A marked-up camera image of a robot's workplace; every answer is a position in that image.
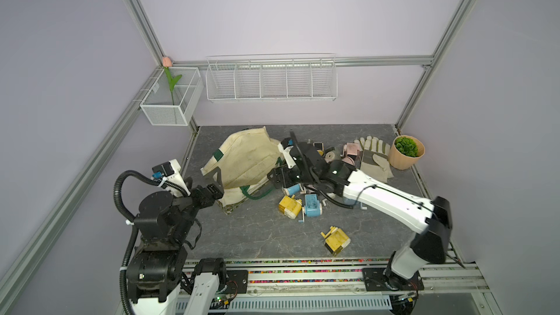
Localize potted green plant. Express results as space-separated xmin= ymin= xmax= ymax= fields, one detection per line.
xmin=389 ymin=135 xmax=426 ymax=170

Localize pink artificial tulip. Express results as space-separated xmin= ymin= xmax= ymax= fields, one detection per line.
xmin=162 ymin=56 xmax=182 ymax=105

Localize yellow pencil sharpener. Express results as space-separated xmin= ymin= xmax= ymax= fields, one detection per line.
xmin=314 ymin=142 xmax=325 ymax=151
xmin=321 ymin=226 xmax=351 ymax=256
xmin=278 ymin=195 xmax=303 ymax=220

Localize olive green pencil sharpener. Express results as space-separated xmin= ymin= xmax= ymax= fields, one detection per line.
xmin=325 ymin=150 xmax=341 ymax=163

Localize small white wire basket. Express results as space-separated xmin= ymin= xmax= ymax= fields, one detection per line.
xmin=140 ymin=67 xmax=204 ymax=126

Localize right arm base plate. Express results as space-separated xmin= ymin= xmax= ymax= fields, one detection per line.
xmin=363 ymin=268 xmax=424 ymax=292

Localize cream work gloves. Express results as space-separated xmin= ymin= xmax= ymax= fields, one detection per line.
xmin=354 ymin=136 xmax=394 ymax=183

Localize cream tote bag green handles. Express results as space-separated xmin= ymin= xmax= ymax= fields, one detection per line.
xmin=201 ymin=127 xmax=284 ymax=214

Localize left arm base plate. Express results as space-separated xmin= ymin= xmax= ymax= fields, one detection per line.
xmin=192 ymin=269 xmax=249 ymax=295

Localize long white wire basket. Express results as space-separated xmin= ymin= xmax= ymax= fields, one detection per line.
xmin=206 ymin=53 xmax=338 ymax=103

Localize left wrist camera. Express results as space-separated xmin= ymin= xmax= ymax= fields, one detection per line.
xmin=152 ymin=159 xmax=190 ymax=197

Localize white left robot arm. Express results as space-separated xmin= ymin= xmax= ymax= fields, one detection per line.
xmin=113 ymin=169 xmax=228 ymax=314

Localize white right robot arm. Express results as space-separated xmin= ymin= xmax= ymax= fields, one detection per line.
xmin=268 ymin=135 xmax=452 ymax=283

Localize pale blue pencil sharpener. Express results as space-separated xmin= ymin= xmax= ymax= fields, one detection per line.
xmin=343 ymin=198 xmax=367 ymax=210

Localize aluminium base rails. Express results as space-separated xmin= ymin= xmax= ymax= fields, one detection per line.
xmin=114 ymin=255 xmax=504 ymax=315

